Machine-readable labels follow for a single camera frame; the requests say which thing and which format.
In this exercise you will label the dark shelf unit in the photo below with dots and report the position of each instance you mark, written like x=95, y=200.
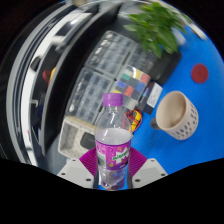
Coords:
x=53, y=83

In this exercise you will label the plain black box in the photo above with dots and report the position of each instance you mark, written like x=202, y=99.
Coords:
x=168, y=66

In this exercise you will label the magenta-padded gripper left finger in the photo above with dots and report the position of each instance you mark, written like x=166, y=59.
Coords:
x=76, y=171

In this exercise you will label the white pegboard tray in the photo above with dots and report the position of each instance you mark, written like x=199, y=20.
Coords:
x=71, y=140

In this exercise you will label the black box with white label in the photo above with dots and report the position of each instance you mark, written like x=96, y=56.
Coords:
x=150, y=98

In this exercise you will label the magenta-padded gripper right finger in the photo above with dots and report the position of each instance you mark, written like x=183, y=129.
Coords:
x=150, y=170

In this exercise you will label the yellow multimeter with red leads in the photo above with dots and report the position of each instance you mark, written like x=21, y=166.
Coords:
x=135, y=118

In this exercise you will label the black speaker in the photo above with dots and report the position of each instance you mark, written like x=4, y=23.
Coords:
x=88, y=141

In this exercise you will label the flat round red coaster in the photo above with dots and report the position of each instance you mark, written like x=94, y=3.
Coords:
x=200, y=73

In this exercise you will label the green potted plant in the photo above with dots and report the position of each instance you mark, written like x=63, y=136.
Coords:
x=156, y=26

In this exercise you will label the clear organizer with coloured parts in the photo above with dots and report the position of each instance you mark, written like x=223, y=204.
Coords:
x=131, y=85

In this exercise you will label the beige mug with dark dashes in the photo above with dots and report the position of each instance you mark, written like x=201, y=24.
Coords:
x=175, y=115

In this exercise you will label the clear bottle with purple cap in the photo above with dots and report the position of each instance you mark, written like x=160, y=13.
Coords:
x=113, y=146

